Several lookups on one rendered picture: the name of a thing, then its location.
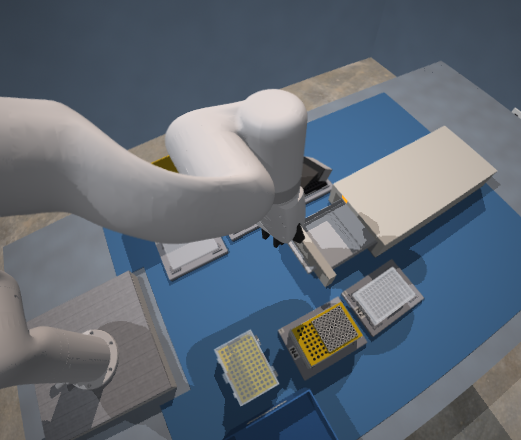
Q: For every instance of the yellow open-top bin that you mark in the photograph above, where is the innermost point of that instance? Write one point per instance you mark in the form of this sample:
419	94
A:
165	163

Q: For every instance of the blue bench mat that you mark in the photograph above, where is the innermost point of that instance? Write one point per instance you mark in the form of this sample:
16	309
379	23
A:
466	263

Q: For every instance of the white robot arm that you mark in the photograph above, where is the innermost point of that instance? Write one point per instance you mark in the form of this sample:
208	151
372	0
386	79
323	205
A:
52	159

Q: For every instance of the blue open-top box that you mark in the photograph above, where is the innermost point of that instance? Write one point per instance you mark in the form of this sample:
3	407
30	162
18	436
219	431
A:
297	420

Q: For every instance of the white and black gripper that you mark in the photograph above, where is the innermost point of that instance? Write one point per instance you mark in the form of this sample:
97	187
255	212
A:
283	221

